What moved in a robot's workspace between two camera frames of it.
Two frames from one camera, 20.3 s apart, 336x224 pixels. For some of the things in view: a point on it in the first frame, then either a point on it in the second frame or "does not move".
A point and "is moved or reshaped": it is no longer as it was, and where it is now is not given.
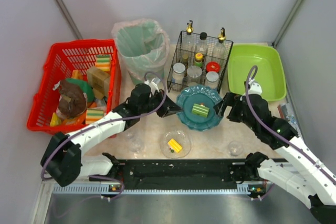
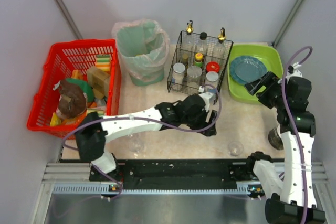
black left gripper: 161,102 → 210,122
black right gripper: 227,105 → 265,86
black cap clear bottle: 201,46 does not move
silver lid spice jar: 178,73 does not move
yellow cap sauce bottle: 198,57 does not move
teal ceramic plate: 200,95 is moved or reshaped
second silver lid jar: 211,79 does not move
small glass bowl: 235,148 does not move
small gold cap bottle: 185,60 does not move
